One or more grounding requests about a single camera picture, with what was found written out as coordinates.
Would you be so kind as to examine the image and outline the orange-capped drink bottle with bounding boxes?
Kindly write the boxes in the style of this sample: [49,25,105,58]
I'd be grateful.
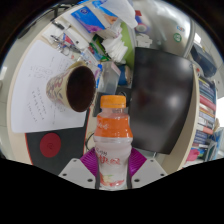
[93,95,134,191]

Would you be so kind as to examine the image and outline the blue tissue box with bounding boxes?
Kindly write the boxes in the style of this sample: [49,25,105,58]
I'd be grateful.
[70,0,138,34]

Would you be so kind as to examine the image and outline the flat round red coaster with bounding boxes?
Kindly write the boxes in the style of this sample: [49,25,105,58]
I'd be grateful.
[39,132,62,158]

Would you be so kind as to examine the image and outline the clear plastic box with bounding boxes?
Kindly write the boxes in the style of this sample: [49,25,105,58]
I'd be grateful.
[96,60,122,96]

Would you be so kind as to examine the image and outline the black computer monitor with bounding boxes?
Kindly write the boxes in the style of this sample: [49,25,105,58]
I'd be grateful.
[129,46,195,155]

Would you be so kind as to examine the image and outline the patterned paper cup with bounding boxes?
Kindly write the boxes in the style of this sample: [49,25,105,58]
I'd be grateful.
[45,60,97,113]

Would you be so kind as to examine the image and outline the pile of white tissues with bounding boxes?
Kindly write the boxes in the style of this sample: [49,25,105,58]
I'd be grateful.
[100,33,129,64]

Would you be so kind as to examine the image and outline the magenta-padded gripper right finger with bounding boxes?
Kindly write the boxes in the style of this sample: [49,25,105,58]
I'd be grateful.
[128,147,169,190]

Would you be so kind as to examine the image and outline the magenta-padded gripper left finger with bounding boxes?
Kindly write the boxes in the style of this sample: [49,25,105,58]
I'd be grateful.
[59,147,100,190]

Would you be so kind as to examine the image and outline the black desk mat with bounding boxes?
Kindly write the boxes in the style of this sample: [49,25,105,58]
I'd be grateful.
[24,108,98,167]

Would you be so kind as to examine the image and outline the white paper sheet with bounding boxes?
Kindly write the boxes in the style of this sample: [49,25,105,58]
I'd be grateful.
[10,39,89,134]

